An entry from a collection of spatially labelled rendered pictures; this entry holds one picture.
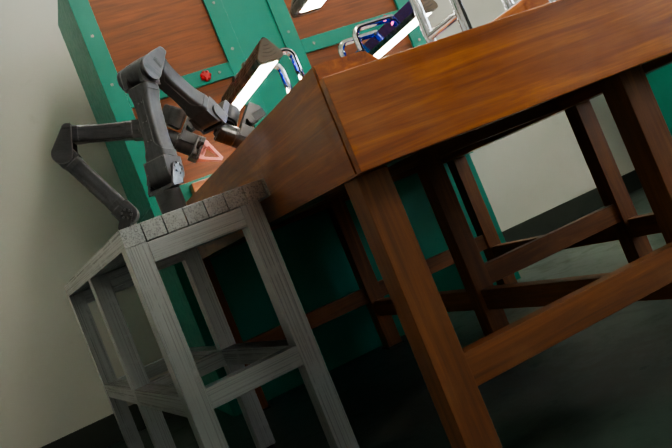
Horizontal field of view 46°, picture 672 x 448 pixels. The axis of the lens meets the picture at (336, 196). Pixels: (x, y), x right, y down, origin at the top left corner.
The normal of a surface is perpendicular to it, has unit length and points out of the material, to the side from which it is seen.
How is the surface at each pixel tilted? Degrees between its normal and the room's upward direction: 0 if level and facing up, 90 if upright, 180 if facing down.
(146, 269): 90
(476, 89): 90
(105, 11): 90
